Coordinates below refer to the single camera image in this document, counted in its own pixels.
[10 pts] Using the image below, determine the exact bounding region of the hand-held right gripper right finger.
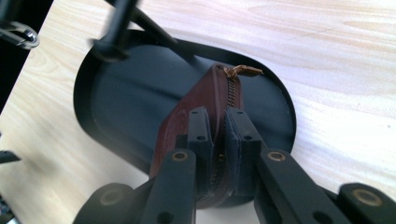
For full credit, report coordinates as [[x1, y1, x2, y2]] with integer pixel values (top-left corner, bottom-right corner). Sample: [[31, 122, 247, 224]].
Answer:
[[223, 106, 353, 224]]

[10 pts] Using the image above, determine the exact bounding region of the dark flat object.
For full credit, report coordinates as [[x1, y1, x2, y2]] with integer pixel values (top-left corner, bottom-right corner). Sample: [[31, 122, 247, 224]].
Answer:
[[0, 150, 22, 164]]

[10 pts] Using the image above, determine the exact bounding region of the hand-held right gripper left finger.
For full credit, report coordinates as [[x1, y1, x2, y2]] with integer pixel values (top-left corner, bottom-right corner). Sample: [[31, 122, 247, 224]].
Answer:
[[139, 106, 215, 224]]

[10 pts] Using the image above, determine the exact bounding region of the brown leather zip pouch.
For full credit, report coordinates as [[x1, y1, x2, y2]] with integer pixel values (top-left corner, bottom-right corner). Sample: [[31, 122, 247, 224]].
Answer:
[[148, 63, 264, 210]]

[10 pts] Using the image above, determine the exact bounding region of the black oval tray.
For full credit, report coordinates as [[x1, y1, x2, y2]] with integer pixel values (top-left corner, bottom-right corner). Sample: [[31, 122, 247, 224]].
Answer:
[[73, 29, 297, 175]]

